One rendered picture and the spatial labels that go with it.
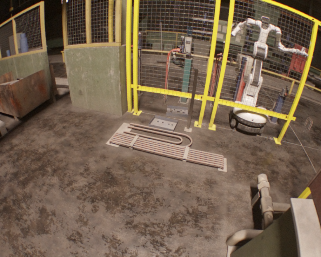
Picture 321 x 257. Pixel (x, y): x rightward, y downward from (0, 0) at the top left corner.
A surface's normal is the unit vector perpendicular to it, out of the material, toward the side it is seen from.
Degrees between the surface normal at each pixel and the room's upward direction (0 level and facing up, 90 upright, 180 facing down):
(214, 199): 0
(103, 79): 90
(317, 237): 0
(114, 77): 90
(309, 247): 0
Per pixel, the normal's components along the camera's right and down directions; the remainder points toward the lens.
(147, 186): 0.05, -0.83
